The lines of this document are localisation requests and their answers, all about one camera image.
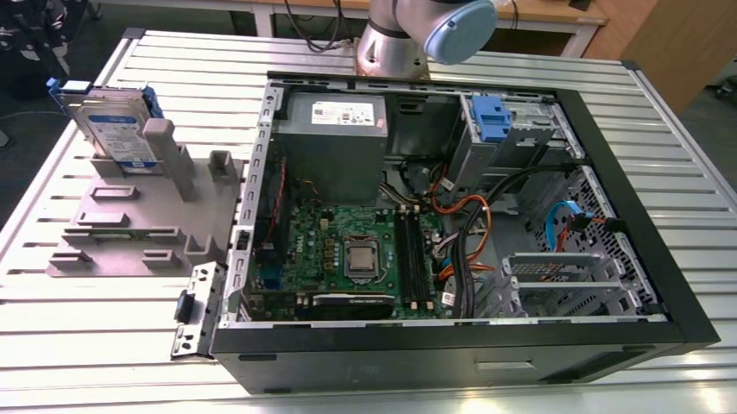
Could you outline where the blue drive latch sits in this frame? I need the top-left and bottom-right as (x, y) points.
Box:
(469, 95), (513, 144)

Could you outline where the CPU socket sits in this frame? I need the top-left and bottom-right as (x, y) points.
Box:
(339, 234), (389, 285)

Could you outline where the wooden desk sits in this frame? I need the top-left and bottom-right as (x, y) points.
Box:
(494, 0), (612, 57)

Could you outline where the silver drive cage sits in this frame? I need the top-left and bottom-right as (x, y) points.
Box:
(446, 92), (582, 193)

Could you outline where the grey parts rack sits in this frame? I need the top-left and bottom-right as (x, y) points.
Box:
(44, 119), (247, 277)

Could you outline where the black graphics card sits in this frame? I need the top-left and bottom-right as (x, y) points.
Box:
(297, 292), (398, 321)

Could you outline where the black RAM slot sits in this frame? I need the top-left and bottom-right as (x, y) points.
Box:
(394, 205), (417, 310)

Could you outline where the power supply wire bundle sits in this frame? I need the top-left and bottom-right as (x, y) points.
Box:
(377, 154), (581, 320)

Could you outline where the grey power supply unit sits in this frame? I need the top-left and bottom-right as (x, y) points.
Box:
(270, 91), (389, 208)

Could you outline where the silver CPU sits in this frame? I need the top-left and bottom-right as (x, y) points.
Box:
(347, 246), (379, 271)

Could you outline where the black case fan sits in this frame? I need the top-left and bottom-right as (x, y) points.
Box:
(257, 144), (289, 255)

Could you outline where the power wire with black plug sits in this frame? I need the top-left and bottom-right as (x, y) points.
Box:
(566, 215), (626, 235)

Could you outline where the black bracket latch knob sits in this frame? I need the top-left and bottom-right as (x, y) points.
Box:
(174, 291), (197, 323)

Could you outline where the wooden cabinet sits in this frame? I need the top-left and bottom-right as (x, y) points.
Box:
(584, 0), (737, 116)

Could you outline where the silver expansion slot bracket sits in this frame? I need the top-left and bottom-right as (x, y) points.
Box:
(170, 260), (226, 361)

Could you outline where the blue data wire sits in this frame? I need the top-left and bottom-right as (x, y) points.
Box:
(544, 200), (598, 254)

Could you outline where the hard disk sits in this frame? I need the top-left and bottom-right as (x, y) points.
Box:
(46, 77), (168, 173)

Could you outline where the black open PC case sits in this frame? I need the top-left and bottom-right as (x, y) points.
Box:
(210, 71), (723, 394)

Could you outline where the green motherboard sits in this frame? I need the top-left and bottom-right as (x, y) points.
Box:
(245, 204), (457, 323)

